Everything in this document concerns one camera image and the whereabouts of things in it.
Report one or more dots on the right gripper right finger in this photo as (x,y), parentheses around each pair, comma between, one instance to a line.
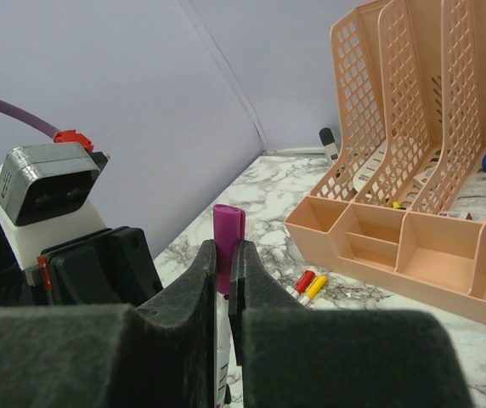
(292,356)

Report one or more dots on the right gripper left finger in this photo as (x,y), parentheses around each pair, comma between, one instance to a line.
(160,354)

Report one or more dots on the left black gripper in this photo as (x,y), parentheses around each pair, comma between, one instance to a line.
(106,267)

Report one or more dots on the red white pen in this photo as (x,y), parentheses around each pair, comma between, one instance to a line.
(302,283)

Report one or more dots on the yellow white pen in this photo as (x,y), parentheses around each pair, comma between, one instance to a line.
(313,289)

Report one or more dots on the purple pen cap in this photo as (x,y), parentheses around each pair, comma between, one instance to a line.
(229,227)

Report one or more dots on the purple white pen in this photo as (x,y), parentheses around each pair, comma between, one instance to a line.
(223,348)

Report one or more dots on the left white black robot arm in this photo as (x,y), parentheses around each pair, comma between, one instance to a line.
(14,281)

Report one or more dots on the orange plastic desk organizer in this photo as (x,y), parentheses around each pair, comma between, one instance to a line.
(404,206)

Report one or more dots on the black grey stapler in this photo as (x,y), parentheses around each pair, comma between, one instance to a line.
(327,139)

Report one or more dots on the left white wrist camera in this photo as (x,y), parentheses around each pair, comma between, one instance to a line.
(44,197)

